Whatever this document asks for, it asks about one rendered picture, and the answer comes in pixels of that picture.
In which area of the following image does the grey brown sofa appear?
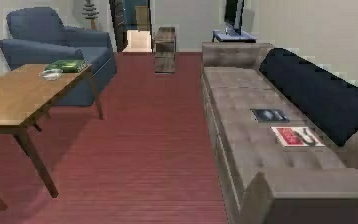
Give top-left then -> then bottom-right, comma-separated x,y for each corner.
200,41 -> 358,224

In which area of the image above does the blue armchair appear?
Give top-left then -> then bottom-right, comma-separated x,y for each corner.
0,6 -> 119,108

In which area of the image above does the dark blue magazine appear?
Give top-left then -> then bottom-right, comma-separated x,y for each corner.
250,107 -> 291,124

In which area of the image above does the red and white magazine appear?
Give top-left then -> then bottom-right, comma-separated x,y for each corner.
270,125 -> 326,148

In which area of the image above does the dark green house plant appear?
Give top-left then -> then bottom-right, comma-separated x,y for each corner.
81,0 -> 101,31

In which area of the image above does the brown wooden cupboard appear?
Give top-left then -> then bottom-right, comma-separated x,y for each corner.
134,5 -> 151,32

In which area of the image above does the brown wooden coffee table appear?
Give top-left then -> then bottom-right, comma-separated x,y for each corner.
0,63 -> 105,199

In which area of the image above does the brown wooden shelf unit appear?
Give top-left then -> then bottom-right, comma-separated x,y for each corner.
153,26 -> 177,74

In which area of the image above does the green book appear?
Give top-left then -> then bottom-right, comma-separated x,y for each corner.
44,59 -> 89,74

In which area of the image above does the dark blue sofa cushion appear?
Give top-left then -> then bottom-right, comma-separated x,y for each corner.
258,47 -> 358,148

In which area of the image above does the blue television stand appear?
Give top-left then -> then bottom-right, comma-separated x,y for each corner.
212,29 -> 258,44

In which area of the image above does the black television set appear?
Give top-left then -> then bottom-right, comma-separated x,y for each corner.
223,0 -> 245,35

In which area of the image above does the dark room door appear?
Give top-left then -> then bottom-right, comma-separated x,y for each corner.
108,0 -> 129,53

